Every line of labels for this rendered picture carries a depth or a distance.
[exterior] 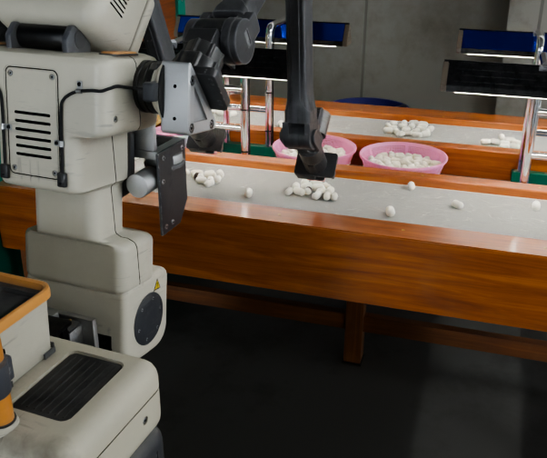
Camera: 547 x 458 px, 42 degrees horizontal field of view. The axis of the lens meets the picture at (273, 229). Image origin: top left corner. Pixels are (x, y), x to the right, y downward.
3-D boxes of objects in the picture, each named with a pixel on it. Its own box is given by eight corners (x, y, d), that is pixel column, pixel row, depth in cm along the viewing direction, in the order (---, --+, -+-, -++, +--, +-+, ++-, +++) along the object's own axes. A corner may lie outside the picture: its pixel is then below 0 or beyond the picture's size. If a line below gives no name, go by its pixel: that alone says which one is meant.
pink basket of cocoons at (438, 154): (440, 204, 204) (443, 172, 201) (350, 193, 212) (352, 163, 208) (448, 174, 228) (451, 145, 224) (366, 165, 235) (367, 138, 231)
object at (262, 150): (273, 159, 241) (274, 24, 223) (219, 153, 246) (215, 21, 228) (289, 144, 257) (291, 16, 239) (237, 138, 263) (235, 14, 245)
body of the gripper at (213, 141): (193, 128, 195) (183, 116, 188) (227, 131, 193) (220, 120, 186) (187, 150, 194) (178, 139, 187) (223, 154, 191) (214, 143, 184)
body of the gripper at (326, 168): (299, 153, 179) (293, 140, 172) (339, 156, 176) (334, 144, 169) (294, 176, 177) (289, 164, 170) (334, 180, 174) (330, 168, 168)
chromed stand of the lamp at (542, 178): (579, 191, 215) (608, 40, 197) (510, 184, 220) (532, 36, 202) (573, 171, 231) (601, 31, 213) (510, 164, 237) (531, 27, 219)
